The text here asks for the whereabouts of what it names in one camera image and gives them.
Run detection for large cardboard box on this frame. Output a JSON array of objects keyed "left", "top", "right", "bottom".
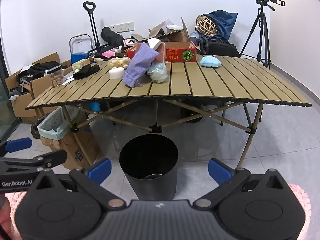
[{"left": 5, "top": 52, "right": 62, "bottom": 124}]

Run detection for white framed blue folding stool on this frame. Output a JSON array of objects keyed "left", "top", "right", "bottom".
[{"left": 69, "top": 34, "right": 94, "bottom": 64}]

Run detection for black suitcase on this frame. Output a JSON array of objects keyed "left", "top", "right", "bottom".
[{"left": 200, "top": 39, "right": 240, "bottom": 58}]

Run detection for yellow plush toy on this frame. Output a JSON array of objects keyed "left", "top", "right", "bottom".
[{"left": 107, "top": 56, "right": 132, "bottom": 68}]

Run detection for black padded bag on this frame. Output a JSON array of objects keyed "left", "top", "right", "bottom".
[{"left": 101, "top": 27, "right": 125, "bottom": 47}]

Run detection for tan slatted folding table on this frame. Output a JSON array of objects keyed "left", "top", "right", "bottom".
[{"left": 25, "top": 55, "right": 313, "bottom": 169}]

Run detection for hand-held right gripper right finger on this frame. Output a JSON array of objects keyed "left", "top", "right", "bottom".
[{"left": 194, "top": 158, "right": 285, "bottom": 210}]

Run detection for person's left hand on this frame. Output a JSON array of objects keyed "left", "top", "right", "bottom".
[{"left": 0, "top": 196, "right": 12, "bottom": 235}]

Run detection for clear plastic bag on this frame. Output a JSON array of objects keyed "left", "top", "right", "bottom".
[{"left": 147, "top": 62, "right": 168, "bottom": 83}]

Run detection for cardboard box with green liner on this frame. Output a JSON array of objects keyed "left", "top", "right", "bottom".
[{"left": 37, "top": 105, "right": 102, "bottom": 170}]

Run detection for pink shaggy rug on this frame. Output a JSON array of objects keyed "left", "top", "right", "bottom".
[{"left": 5, "top": 184, "right": 312, "bottom": 240}]

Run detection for pink and white sponge block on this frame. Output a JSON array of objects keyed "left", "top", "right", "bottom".
[{"left": 147, "top": 38, "right": 167, "bottom": 63}]

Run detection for light blue plush toy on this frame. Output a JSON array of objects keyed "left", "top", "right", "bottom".
[{"left": 200, "top": 56, "right": 222, "bottom": 68}]

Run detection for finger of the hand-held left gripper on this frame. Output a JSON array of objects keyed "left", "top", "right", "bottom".
[
  {"left": 32, "top": 149, "right": 67, "bottom": 170},
  {"left": 0, "top": 138, "right": 32, "bottom": 153}
]

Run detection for black gloves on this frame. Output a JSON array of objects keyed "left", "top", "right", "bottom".
[{"left": 73, "top": 64, "right": 100, "bottom": 80}]

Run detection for lilac fuzzy sock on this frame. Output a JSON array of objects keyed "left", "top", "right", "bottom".
[{"left": 122, "top": 42, "right": 159, "bottom": 88}]

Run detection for white round foam block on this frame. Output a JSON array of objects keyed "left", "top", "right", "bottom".
[{"left": 109, "top": 67, "right": 125, "bottom": 80}]

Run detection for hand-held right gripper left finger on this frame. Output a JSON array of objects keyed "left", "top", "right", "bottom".
[{"left": 36, "top": 158, "right": 127, "bottom": 210}]

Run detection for pale yellow packet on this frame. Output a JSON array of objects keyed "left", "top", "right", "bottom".
[{"left": 72, "top": 59, "right": 92, "bottom": 70}]

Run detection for white wall outlet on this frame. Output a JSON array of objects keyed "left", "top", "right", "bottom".
[{"left": 109, "top": 22, "right": 135, "bottom": 32}]

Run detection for dark blue cloth bag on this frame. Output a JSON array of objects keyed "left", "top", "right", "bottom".
[{"left": 200, "top": 10, "right": 238, "bottom": 43}]

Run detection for black round trash bin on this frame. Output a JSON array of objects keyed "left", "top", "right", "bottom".
[{"left": 119, "top": 134, "right": 179, "bottom": 200}]

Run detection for blue water bottle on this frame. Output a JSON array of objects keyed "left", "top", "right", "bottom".
[{"left": 189, "top": 31, "right": 200, "bottom": 47}]

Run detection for clear jar of snacks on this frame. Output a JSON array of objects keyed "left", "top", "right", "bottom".
[{"left": 45, "top": 65, "right": 64, "bottom": 88}]

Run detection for black clothes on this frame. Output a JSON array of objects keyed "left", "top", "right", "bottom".
[{"left": 19, "top": 61, "right": 68, "bottom": 83}]

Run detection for woven wicker ball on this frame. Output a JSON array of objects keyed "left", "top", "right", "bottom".
[{"left": 195, "top": 15, "right": 217, "bottom": 37}]

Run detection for red cardboard box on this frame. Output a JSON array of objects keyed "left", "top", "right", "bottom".
[{"left": 126, "top": 41, "right": 197, "bottom": 63}]

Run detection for open brown cardboard box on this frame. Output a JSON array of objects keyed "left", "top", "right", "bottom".
[{"left": 149, "top": 17, "right": 190, "bottom": 43}]

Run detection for black camera tripod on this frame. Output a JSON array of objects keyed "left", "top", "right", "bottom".
[{"left": 239, "top": 4, "right": 272, "bottom": 70}]

